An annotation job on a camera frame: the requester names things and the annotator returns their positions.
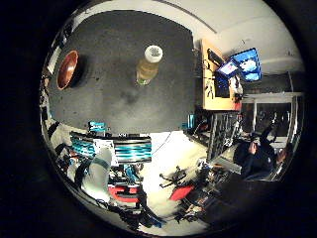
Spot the iced tea bottle white cap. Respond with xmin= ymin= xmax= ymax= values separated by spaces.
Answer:
xmin=135 ymin=45 xmax=164 ymax=87

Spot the white framed glass partition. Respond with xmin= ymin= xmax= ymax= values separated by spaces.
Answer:
xmin=242 ymin=91 xmax=303 ymax=141

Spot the metal frame rack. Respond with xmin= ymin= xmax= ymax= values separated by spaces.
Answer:
xmin=206 ymin=112 xmax=243 ymax=162

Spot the light wooden desk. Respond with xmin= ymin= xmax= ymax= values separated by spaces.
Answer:
xmin=200 ymin=39 xmax=243 ymax=112

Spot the person in dark clothes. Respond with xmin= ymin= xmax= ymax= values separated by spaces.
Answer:
xmin=233 ymin=123 xmax=295 ymax=180

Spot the brown wooden bowl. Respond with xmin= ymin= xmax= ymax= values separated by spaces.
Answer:
xmin=55 ymin=50 xmax=80 ymax=91

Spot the teal and black striped stack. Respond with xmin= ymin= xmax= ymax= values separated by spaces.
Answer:
xmin=69 ymin=131 xmax=154 ymax=164

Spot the black tripod stand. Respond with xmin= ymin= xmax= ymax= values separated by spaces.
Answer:
xmin=158 ymin=166 xmax=189 ymax=189

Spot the small teal box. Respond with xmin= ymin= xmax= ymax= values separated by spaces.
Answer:
xmin=87 ymin=121 xmax=108 ymax=134

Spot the red cloth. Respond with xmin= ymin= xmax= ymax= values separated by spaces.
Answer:
xmin=169 ymin=184 xmax=196 ymax=202

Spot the small blue-lit laptop screen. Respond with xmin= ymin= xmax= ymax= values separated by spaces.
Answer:
xmin=216 ymin=59 xmax=240 ymax=79

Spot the red and black toolbox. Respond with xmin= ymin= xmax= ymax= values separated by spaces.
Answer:
xmin=107 ymin=184 xmax=142 ymax=203

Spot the large blue-lit monitor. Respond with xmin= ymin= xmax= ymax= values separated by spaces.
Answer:
xmin=231 ymin=48 xmax=264 ymax=83

